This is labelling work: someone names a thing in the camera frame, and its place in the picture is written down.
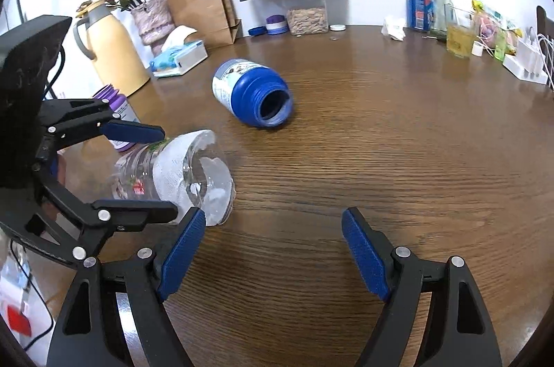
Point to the clear christmas plastic cup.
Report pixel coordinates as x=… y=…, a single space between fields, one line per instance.
x=188 y=170

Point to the blue soda can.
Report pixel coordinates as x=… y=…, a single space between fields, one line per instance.
x=419 y=14

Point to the white power strip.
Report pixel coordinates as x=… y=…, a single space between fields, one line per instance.
x=527 y=64

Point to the purple white bottle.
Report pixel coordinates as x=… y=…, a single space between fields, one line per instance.
x=119 y=104

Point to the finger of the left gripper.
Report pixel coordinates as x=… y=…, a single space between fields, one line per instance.
x=63 y=123
x=96 y=221

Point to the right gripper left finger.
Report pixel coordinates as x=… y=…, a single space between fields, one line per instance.
x=89 y=331

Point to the clear container with grains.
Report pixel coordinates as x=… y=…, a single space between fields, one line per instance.
x=306 y=17

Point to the blue white bottle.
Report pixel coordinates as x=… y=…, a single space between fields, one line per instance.
x=255 y=94

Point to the colourful snack packets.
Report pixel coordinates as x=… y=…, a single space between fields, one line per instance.
x=498 y=36

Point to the blue jar lid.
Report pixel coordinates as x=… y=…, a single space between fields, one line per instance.
x=257 y=31

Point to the white small lid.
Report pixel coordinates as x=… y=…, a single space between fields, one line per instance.
x=338 y=27

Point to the crumpled white tissue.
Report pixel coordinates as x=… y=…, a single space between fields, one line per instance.
x=393 y=30

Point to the purple white small jar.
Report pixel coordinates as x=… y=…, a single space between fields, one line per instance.
x=276 y=24

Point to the brown paper bag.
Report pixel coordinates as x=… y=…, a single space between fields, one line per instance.
x=215 y=21

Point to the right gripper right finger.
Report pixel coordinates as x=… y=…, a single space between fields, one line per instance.
x=458 y=329

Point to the glass of yellow drink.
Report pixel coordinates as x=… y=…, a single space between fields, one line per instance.
x=461 y=31

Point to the dark wooden chair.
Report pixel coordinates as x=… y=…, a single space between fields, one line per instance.
x=545 y=31

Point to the pink knitted vase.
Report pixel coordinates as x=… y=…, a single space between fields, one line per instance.
x=153 y=20

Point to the yellow thermos jug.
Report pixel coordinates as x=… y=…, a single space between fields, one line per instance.
x=103 y=39

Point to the blue tissue box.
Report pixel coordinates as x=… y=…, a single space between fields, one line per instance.
x=181 y=52

